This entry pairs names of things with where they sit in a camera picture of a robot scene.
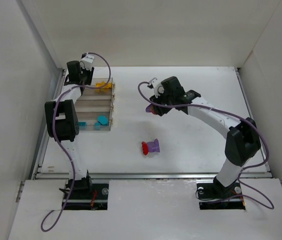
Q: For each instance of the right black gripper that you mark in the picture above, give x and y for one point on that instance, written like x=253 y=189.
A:
x=156 y=106

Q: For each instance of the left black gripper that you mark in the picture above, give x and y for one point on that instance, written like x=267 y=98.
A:
x=86 y=76

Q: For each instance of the yellow striped lego brick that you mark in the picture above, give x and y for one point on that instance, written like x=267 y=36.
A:
x=99 y=86

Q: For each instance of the teal round lego brick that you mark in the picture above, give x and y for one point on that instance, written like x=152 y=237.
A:
x=102 y=120

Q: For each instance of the teal square lego brick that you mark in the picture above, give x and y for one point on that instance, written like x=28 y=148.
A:
x=82 y=124

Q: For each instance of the small blue lego brick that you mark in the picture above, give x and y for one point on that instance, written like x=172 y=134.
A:
x=97 y=126

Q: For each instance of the purple lego vase piece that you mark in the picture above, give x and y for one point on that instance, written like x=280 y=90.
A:
x=153 y=146

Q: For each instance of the yellow flower lego disc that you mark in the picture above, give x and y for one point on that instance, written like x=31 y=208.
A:
x=108 y=86

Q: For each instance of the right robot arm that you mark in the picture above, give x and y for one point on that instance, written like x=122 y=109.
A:
x=241 y=140

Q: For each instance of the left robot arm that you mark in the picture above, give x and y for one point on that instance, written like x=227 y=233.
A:
x=63 y=126

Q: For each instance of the clear acrylic bin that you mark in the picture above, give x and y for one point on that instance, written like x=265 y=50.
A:
x=94 y=106
x=97 y=96
x=94 y=121
x=95 y=80

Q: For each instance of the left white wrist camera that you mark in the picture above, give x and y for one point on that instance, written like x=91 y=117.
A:
x=87 y=61

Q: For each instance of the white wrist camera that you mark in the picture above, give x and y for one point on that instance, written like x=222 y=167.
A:
x=87 y=61
x=157 y=87

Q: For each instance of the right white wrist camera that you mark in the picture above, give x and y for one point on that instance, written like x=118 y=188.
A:
x=157 y=87

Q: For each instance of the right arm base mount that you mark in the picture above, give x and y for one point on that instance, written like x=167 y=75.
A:
x=210 y=198

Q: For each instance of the aluminium frame rail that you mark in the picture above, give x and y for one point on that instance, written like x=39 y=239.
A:
x=136 y=176

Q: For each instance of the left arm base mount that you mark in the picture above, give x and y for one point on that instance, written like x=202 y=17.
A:
x=86 y=196

